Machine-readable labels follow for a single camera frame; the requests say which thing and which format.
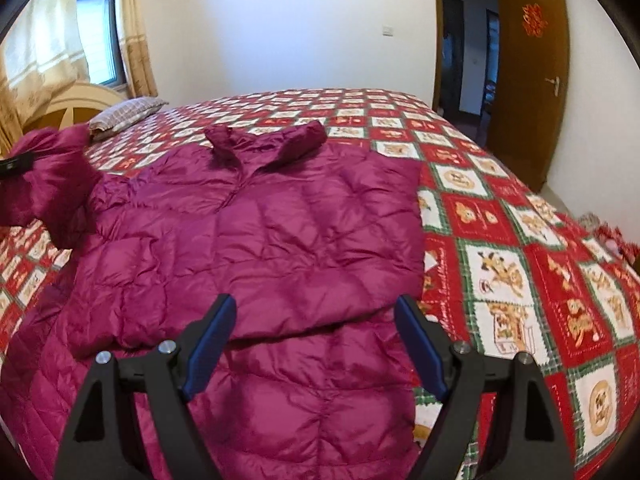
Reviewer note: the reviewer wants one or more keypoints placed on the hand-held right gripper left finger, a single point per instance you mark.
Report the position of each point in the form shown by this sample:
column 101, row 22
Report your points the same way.
column 212, row 345

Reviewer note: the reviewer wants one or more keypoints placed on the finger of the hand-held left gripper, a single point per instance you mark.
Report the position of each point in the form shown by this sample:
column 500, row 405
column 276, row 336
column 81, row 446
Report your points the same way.
column 17, row 166

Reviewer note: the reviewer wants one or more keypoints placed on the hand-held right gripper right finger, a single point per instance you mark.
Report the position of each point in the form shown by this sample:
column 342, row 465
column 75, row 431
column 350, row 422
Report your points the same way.
column 420, row 345

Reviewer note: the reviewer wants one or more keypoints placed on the magenta down jacket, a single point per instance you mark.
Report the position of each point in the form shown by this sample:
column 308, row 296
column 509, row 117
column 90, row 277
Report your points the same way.
column 260, row 240

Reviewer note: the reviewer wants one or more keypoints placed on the cream wooden headboard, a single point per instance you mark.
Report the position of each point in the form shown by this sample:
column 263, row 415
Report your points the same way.
column 65, row 105

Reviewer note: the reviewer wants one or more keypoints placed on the striped pillow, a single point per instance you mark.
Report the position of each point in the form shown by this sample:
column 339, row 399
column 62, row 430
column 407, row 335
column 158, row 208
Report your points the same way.
column 125, row 115

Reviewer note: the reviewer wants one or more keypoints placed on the red checkered printed bedspread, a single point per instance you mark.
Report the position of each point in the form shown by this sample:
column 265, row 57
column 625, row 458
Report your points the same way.
column 505, row 215

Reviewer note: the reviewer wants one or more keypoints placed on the window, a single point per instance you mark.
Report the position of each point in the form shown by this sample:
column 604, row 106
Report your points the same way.
column 97, row 30

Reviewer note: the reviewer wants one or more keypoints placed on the brown wooden door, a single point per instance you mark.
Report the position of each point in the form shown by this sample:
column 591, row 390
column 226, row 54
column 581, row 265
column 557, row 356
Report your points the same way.
column 530, row 110

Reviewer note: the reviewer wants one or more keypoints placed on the red paper door decoration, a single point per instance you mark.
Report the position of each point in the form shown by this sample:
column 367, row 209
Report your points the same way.
column 532, row 20

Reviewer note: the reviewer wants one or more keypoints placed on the brown door frame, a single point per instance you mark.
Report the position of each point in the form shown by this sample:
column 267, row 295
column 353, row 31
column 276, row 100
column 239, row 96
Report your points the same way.
column 437, row 35

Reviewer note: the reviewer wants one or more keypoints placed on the white wall switch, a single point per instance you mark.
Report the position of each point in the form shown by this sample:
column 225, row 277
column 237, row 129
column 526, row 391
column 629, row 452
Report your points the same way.
column 388, row 30

